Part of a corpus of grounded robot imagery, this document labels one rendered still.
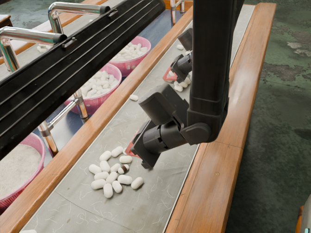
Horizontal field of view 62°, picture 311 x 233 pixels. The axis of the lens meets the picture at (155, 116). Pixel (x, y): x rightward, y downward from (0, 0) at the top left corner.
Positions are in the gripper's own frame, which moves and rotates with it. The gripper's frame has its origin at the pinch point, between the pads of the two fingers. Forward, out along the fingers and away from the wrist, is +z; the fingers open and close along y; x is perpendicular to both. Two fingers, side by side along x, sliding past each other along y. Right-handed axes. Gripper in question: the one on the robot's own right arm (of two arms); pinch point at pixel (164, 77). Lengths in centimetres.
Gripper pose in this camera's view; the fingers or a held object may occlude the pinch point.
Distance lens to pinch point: 99.9
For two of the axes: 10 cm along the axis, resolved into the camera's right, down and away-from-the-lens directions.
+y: -3.8, 6.2, -6.9
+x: 6.4, 7.1, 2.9
